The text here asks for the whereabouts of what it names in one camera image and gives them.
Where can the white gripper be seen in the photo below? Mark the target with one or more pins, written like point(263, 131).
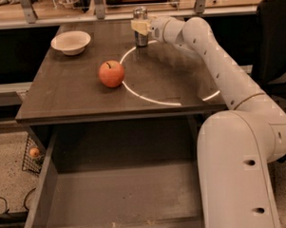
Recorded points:
point(155, 28)

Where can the silver blue redbull can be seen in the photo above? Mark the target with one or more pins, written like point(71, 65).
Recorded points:
point(140, 13)

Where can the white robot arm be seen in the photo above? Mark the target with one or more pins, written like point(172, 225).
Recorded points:
point(235, 146)

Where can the open top drawer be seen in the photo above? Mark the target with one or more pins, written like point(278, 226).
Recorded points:
point(120, 174)

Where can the red apple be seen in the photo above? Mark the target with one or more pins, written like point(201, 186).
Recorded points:
point(111, 73)

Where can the white ceramic bowl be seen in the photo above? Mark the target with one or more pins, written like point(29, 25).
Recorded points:
point(71, 43)

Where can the dark wooden cabinet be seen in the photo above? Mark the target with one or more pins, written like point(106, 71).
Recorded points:
point(159, 80)

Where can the black office chair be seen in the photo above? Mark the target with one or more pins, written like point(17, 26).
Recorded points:
point(273, 50)

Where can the small orange fruit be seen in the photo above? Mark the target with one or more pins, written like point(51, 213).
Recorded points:
point(34, 152)

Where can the black wire basket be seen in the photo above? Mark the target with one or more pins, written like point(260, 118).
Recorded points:
point(30, 164)

